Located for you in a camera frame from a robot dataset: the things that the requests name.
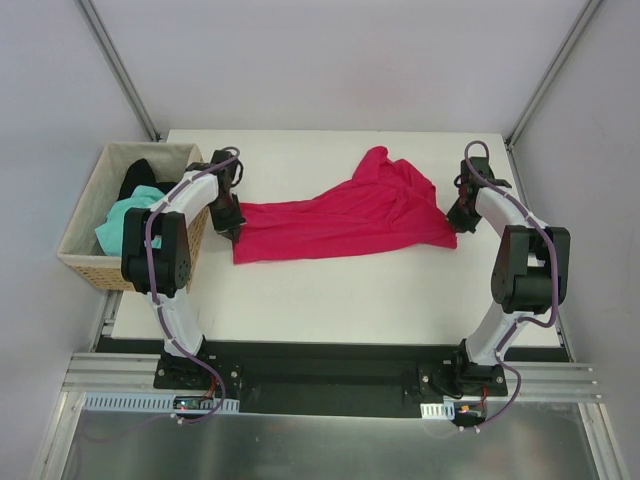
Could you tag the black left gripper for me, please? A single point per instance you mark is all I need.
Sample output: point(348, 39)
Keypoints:
point(227, 220)

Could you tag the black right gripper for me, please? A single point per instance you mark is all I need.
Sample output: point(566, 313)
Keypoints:
point(461, 218)

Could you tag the pink t shirt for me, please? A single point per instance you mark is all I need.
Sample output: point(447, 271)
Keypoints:
point(386, 205)

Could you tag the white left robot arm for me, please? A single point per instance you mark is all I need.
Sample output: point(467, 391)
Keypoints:
point(156, 257)

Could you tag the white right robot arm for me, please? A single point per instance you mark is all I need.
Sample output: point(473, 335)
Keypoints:
point(530, 273)

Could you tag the black t shirt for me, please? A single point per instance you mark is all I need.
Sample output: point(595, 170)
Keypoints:
point(140, 173)

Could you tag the teal t shirt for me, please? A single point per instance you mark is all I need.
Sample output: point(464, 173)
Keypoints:
point(110, 233)

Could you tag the wicker laundry basket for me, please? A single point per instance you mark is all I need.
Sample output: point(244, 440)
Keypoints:
point(79, 248)

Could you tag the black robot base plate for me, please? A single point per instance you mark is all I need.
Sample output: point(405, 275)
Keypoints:
point(386, 381)

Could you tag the right white cable duct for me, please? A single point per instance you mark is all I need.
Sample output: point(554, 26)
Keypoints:
point(437, 411)

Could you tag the white cable duct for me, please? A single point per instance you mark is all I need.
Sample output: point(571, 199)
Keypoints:
point(437, 411)
point(158, 403)

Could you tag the left white cable duct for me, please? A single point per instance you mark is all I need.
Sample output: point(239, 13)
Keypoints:
point(158, 403)

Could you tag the right aluminium frame post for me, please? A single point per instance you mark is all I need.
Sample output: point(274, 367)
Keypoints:
point(577, 30)

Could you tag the aluminium frame post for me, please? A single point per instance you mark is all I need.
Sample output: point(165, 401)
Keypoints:
point(577, 30)
point(114, 61)

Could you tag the left aluminium frame post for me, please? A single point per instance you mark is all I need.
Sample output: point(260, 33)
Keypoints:
point(114, 61)

